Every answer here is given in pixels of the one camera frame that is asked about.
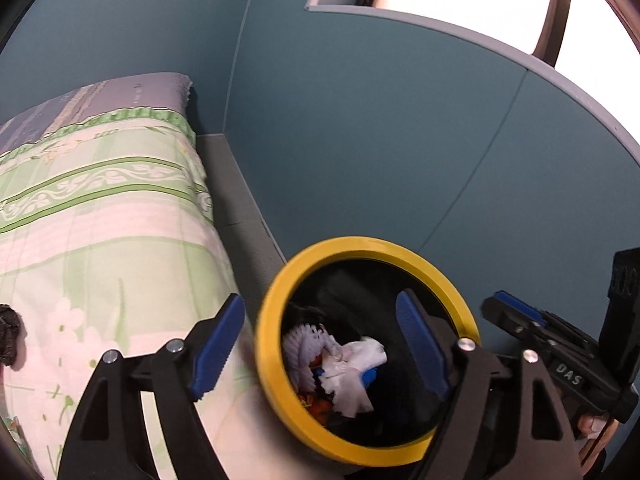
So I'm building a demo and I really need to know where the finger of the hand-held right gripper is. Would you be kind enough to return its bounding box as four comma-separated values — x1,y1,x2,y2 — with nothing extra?
481,297,533,343
492,289,547,327

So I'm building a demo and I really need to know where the orange wrapper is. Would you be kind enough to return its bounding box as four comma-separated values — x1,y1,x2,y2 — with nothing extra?
299,391,335,419

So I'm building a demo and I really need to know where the person's right hand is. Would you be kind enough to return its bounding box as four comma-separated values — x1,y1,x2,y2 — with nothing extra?
575,410,620,457

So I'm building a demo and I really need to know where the colourful patterned cloth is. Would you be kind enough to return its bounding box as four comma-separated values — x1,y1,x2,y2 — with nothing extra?
0,415,26,455

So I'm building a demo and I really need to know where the black bin with yellow rim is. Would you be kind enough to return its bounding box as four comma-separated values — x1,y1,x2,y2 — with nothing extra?
255,235,482,466

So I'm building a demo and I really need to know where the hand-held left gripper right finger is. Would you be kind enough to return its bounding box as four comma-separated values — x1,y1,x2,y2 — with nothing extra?
395,289,583,480

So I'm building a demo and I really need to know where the black crumpled object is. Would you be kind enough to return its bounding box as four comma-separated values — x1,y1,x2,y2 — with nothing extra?
0,305,24,367

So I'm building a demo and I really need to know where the striped grey bed mattress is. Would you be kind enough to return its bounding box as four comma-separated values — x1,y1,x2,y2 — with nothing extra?
0,72,194,157

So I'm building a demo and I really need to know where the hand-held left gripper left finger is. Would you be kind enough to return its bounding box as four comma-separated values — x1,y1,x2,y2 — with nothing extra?
57,292,247,480

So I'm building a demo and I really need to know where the green floral blanket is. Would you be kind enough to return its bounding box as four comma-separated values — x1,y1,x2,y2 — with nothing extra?
0,105,297,480

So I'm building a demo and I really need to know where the white tissue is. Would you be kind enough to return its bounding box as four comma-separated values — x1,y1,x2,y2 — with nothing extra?
320,337,389,417

